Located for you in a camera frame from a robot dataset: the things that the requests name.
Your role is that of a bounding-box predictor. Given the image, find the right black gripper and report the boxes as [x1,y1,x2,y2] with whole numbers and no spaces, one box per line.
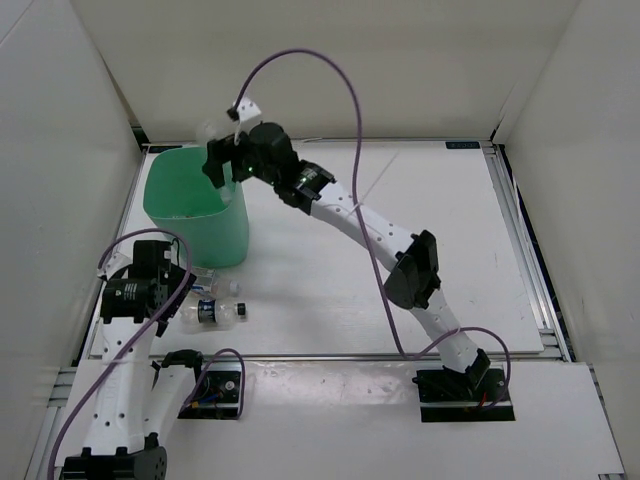
[203,133,280,189]

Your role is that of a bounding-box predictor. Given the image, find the clear bottle white cap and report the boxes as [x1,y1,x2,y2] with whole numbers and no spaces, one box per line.
[196,119,236,147]

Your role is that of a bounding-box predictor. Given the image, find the white blue label bottle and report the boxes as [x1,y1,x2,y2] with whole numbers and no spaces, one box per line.
[191,269,241,299]

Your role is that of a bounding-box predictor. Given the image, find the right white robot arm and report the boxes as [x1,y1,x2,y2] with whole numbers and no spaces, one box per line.
[202,122,490,401]

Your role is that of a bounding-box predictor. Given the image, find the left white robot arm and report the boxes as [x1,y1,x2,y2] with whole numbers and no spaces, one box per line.
[61,240,210,479]

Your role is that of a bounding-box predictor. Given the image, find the green plastic bin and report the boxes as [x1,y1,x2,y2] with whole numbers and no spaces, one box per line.
[143,147,249,268]

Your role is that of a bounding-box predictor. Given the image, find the dark label black cap bottle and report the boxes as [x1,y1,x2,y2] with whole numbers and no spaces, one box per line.
[179,299,247,330]

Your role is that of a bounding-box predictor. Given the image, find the blue corner label right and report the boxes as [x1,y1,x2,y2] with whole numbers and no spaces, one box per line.
[445,141,481,150]

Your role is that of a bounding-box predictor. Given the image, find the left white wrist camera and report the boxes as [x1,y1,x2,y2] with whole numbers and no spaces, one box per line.
[97,252,131,281]

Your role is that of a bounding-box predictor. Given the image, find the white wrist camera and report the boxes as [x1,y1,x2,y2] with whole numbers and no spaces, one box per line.
[227,97,262,133]
[97,252,131,281]

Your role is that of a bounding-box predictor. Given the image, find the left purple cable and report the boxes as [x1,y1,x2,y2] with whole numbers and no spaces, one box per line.
[47,228,246,480]

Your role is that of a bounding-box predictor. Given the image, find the purple cable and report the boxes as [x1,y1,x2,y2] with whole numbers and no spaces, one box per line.
[234,48,512,412]
[47,228,246,480]

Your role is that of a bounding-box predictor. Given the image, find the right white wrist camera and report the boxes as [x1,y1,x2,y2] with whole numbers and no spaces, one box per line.
[227,97,262,133]

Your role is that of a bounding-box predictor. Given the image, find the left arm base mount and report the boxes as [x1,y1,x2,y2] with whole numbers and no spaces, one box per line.
[178,362,245,420]

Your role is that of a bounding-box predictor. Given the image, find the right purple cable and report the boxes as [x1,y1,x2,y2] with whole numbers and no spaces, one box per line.
[234,48,512,412]

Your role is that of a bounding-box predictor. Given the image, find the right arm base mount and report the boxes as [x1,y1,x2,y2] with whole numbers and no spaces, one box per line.
[412,368,516,423]

